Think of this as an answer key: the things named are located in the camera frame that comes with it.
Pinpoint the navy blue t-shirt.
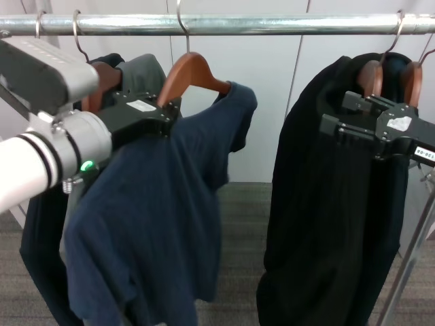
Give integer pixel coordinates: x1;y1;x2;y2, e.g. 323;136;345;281
63;80;259;326

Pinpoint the bare metal hanger hook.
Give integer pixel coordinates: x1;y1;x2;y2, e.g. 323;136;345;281
34;10;48;41

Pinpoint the grey metal rack leg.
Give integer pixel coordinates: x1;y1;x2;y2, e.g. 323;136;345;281
375;162;435;326

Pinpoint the wooden hanger with dark garment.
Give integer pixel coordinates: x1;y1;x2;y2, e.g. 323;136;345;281
403;43;435;107

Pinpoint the grey garment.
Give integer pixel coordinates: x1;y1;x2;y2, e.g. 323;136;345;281
59;53;170;255

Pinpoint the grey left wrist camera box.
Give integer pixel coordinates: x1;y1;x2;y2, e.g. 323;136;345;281
0;37;101;115

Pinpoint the wooden hanger under black garment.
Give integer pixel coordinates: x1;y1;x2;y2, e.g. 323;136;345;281
356;10;406;98

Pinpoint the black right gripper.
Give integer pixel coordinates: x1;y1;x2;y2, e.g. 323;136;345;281
320;90;435;168

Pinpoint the large black garment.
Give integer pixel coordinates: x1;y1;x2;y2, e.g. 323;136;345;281
256;52;413;326

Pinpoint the thick galvanized rack rail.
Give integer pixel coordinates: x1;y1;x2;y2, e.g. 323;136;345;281
0;13;435;37

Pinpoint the dark brown wooden hanger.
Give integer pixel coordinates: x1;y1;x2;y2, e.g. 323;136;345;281
71;9;124;113

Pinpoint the dark garment with navy collar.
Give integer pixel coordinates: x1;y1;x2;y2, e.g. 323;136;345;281
383;52;412;84

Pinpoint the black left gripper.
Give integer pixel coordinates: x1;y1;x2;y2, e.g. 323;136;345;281
97;91;181;151

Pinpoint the wooden hanger with navy shirt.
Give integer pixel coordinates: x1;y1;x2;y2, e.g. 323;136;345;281
156;0;232;109

